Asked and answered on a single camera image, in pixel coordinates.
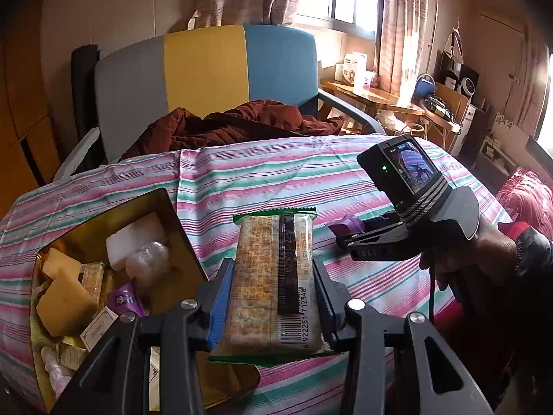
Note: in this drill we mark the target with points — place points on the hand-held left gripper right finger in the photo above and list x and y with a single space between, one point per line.
324 302

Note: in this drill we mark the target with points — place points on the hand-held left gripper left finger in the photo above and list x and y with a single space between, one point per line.
220 307

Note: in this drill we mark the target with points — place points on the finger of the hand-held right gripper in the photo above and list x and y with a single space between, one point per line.
380 244
384 221

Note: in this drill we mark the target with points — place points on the purple snack packet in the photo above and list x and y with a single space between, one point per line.
345 224
127 300

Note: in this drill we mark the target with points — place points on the green cracker packet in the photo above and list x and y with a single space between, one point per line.
259 276

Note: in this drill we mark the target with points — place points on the gold tin box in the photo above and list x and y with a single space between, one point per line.
173 233

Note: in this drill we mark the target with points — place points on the yellow sponge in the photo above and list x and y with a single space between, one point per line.
65 304
58 261

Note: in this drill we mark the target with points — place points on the person's right hand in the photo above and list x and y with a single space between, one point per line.
484 259

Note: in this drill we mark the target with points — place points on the cluttered side table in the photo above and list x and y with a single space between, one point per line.
445 114

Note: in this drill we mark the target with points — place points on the wooden desk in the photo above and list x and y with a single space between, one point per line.
371 97

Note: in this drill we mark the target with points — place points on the bubble wrap bundle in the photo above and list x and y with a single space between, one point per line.
149 261

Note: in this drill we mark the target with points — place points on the white shelf unit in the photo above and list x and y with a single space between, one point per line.
494 153

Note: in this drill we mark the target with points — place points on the white appliance boxes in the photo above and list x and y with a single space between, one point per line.
356 71

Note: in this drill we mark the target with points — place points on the black speaker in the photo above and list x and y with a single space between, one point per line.
462 73

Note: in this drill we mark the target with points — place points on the white foam block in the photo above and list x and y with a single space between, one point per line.
134 233

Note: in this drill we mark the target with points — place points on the red blanket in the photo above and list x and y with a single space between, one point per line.
525 194

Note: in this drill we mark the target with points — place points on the white patterned card box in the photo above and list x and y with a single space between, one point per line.
99 328

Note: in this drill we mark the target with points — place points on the small cracker packet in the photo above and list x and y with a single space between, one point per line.
93 281

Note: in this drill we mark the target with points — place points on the striped tablecloth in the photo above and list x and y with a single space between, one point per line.
259 173

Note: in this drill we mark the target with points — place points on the maroon jacket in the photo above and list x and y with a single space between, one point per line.
233 125

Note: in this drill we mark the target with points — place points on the grey yellow blue armchair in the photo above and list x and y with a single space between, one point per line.
194 65

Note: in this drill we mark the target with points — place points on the wooden wardrobe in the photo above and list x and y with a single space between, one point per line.
21 116

